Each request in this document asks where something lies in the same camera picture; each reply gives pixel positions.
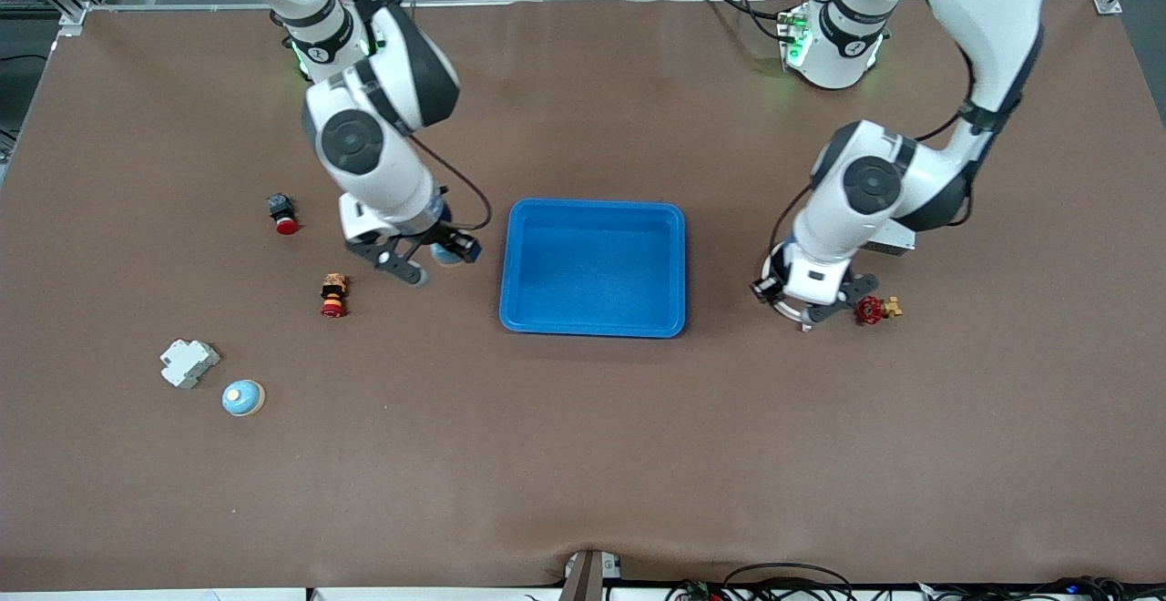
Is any red-handled brass valve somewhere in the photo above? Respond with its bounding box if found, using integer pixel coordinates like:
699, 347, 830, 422
856, 295, 905, 327

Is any blue plastic tray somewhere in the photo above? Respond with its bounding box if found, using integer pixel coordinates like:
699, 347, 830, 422
498, 199, 687, 340

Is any brown table cover mat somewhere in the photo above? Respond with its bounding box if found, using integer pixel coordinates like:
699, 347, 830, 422
0, 0, 1166, 593

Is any white half-ring pipe clamp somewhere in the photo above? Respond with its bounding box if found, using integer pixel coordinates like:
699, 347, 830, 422
762, 241, 813, 332

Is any white DIN rail breaker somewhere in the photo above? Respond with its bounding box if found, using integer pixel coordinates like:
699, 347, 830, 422
160, 339, 221, 390

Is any silver metal power supply box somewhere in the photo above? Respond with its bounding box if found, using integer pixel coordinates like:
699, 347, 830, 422
865, 219, 917, 258

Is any black cable bundle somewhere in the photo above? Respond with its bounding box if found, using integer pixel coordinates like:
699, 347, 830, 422
911, 576, 1166, 601

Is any grey metal bracket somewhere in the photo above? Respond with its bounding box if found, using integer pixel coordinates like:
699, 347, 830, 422
558, 549, 623, 601

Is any black looped cable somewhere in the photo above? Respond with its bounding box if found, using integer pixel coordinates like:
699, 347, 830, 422
724, 563, 857, 601

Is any black switch red mushroom button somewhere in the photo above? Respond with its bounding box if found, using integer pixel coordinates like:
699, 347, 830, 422
267, 193, 300, 236

